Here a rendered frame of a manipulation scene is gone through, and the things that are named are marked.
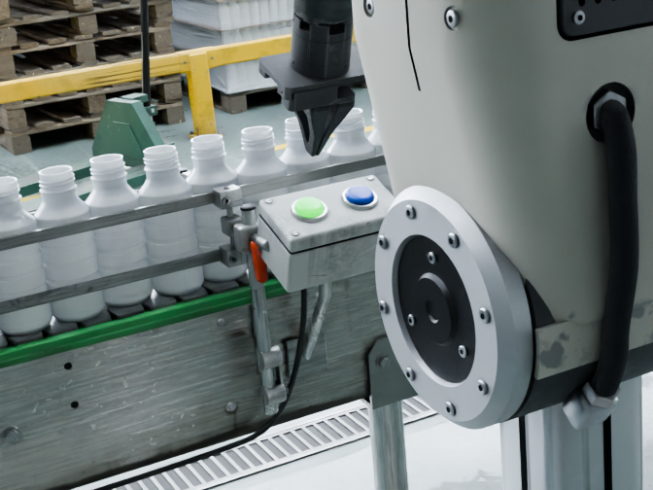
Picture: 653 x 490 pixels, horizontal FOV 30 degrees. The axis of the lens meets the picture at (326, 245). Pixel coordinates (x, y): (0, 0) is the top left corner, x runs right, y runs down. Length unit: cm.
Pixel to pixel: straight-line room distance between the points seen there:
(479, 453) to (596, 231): 239
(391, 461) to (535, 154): 97
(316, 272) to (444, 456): 185
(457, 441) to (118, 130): 314
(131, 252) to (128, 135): 444
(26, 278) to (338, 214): 34
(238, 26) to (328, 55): 599
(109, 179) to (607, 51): 76
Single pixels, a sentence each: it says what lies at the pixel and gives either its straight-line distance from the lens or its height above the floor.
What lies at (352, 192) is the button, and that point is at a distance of 128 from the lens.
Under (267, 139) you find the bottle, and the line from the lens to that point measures 140.
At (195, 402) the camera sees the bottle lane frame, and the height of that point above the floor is 88.
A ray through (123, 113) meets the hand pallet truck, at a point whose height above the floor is 35.
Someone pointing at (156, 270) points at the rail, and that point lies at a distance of 136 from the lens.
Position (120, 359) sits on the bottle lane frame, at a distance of 136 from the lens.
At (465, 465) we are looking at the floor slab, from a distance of 304.
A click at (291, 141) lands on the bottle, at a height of 114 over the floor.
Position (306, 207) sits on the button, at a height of 112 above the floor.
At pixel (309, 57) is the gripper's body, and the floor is 128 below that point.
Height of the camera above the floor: 147
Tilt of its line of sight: 18 degrees down
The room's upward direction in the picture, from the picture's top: 5 degrees counter-clockwise
